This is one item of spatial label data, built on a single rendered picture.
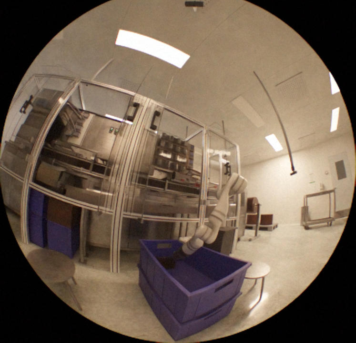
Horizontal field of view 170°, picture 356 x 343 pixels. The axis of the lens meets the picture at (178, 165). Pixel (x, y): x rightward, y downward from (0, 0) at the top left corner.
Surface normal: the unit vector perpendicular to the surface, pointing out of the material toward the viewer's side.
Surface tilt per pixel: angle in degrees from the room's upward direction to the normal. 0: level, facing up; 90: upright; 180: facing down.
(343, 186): 90
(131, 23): 180
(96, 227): 90
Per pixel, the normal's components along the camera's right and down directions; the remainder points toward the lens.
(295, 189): -0.86, -0.26
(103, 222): 0.50, -0.22
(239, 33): -0.11, 0.94
